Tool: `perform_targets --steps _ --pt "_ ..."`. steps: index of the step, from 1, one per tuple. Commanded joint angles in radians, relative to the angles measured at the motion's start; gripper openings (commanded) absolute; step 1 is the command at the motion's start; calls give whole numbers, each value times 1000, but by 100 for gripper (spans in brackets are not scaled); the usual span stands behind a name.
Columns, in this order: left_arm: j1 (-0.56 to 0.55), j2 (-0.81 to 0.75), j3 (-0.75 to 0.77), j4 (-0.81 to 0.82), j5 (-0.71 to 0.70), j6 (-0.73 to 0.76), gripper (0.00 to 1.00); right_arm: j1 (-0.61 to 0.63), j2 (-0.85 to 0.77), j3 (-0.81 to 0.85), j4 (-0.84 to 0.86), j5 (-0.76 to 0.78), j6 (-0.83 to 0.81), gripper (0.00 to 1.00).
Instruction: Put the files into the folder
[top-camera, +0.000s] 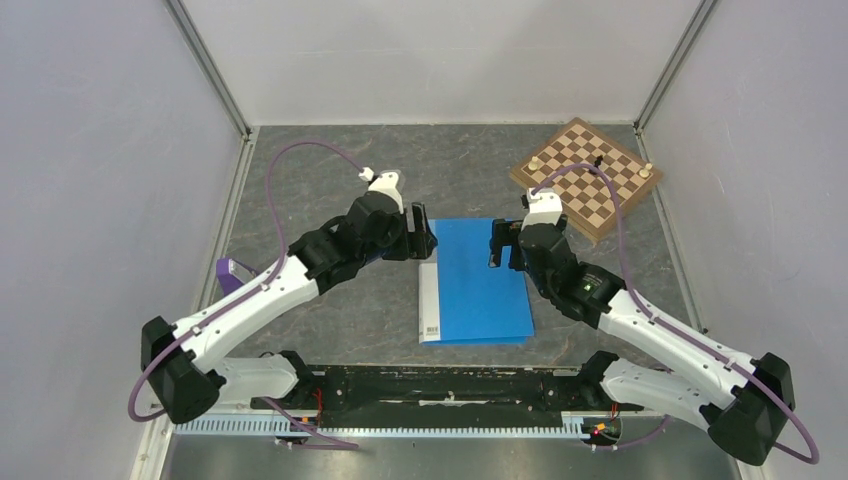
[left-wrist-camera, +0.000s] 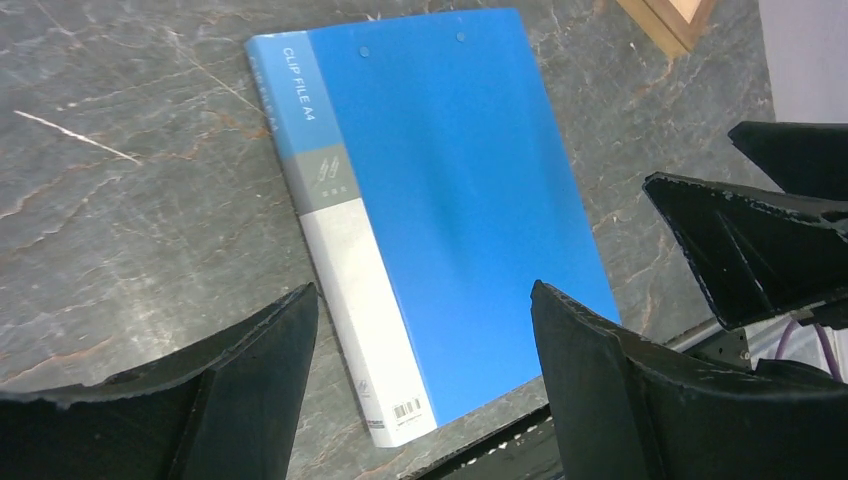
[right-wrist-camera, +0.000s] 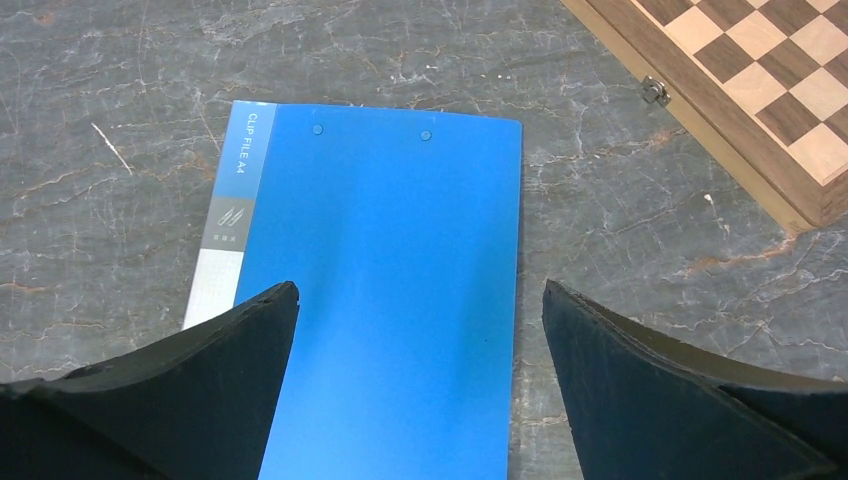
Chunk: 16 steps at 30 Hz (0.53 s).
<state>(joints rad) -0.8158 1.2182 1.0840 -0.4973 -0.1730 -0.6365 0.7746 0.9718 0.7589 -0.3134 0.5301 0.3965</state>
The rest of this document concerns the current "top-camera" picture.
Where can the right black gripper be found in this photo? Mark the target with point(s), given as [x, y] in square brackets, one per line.
[505, 233]

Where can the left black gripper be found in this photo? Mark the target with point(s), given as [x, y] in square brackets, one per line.
[414, 245]

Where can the blue file folder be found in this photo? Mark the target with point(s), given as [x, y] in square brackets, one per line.
[462, 299]

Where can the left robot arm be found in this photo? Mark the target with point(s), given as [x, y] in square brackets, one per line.
[181, 362]

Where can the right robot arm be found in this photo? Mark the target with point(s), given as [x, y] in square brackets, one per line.
[741, 402]

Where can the wooden chessboard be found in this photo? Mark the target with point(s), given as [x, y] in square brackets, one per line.
[587, 201]

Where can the cream chess piece right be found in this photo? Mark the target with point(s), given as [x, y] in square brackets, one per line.
[646, 171]

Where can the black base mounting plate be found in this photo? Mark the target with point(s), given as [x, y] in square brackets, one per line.
[381, 396]

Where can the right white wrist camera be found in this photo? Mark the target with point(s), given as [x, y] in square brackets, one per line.
[543, 207]

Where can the slotted cable duct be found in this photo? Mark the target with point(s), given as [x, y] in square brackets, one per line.
[570, 427]

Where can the purple camera stand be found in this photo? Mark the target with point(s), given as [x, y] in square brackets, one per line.
[232, 274]

